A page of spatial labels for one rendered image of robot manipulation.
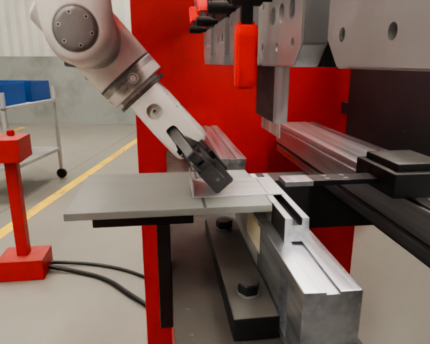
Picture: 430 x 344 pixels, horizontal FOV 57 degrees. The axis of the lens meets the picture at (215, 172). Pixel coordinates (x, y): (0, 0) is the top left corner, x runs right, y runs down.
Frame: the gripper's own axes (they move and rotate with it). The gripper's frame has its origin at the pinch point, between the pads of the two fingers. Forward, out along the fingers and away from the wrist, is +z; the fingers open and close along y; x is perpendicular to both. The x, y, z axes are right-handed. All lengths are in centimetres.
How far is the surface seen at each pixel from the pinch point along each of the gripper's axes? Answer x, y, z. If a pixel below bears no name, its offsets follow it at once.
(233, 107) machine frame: -11, 86, 10
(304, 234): -4.3, -12.9, 9.8
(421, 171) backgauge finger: -23.0, -2.3, 20.1
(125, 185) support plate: 11.7, 2.1, -6.9
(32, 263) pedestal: 126, 153, 12
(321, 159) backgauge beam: -17.7, 35.6, 24.8
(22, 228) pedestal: 118, 160, -5
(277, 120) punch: -11.3, -4.0, -0.8
